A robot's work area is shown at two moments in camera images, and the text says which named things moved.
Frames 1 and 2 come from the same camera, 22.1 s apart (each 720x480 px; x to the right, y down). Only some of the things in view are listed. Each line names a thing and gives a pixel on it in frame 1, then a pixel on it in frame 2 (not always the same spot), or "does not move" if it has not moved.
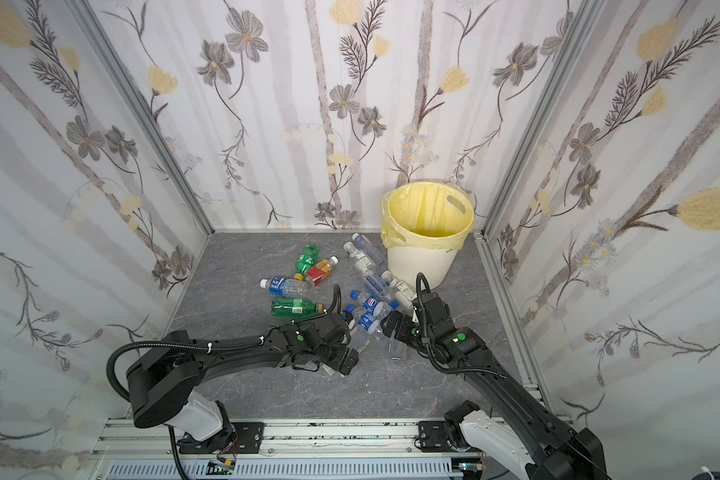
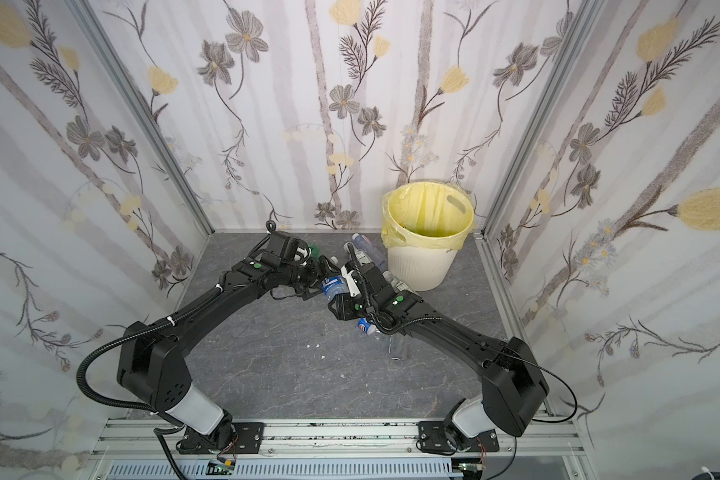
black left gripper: x=341 y=359 -> x=311 y=274
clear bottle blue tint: x=365 y=243 does not move
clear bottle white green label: x=401 y=292 does not move
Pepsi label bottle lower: x=364 y=320 does not move
